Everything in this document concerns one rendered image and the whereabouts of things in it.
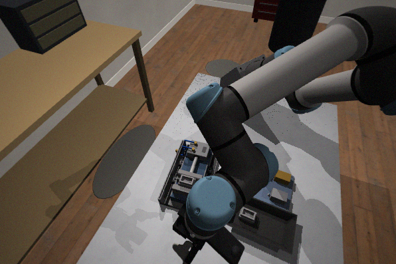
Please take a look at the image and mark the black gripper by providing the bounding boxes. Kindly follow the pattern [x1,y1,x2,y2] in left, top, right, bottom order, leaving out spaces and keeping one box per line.
[172,200,206,264]

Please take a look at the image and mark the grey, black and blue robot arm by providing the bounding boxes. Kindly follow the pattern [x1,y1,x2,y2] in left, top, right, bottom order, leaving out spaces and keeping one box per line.
[185,6,396,264]

